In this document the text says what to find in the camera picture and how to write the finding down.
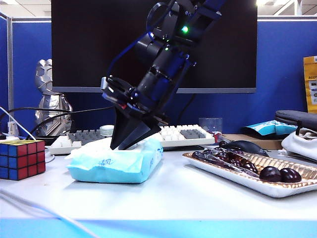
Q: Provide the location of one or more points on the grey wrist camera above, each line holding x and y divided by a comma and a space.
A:
116, 85

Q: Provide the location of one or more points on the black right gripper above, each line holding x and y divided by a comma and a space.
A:
138, 109

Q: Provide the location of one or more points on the clear plastic cup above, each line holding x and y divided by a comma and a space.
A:
210, 125

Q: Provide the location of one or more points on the white tray with woven pattern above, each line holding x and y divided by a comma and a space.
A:
247, 184

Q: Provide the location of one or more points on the small red wrapper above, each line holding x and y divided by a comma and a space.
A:
217, 136

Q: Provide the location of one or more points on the silver robot figurine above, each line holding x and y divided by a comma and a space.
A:
47, 104

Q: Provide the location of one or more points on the white cloth bag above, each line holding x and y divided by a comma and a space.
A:
299, 145

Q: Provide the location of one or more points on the brown cardboard box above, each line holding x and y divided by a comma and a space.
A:
267, 143

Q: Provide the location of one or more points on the white wet wipe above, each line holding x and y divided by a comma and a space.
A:
84, 149

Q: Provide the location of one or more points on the blue white snack packet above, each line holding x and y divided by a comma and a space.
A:
267, 127

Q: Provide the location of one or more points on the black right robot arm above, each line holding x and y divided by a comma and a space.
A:
161, 72

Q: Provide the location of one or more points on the yellow paper bag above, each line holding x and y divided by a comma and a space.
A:
310, 84

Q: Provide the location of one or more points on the round dark glossy fruit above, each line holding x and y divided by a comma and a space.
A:
270, 174
291, 175

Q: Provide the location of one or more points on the white grey mechanical keyboard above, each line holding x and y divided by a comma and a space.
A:
188, 135

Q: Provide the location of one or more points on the grey partition post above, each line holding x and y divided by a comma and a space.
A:
10, 74

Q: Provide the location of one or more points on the small white adapter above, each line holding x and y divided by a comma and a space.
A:
12, 129

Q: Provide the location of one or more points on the long dark plastic wrapper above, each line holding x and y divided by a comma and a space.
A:
230, 161

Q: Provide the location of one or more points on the sky blue wet wipes packet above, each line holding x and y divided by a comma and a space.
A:
119, 171

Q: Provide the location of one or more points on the black computer mouse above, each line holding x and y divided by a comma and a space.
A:
245, 145

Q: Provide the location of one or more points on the colourful puzzle cube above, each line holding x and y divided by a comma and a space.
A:
22, 161

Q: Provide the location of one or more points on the dark grey zip pouch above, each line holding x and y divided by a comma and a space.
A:
297, 119

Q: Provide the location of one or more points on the black computer monitor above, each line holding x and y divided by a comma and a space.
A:
86, 44

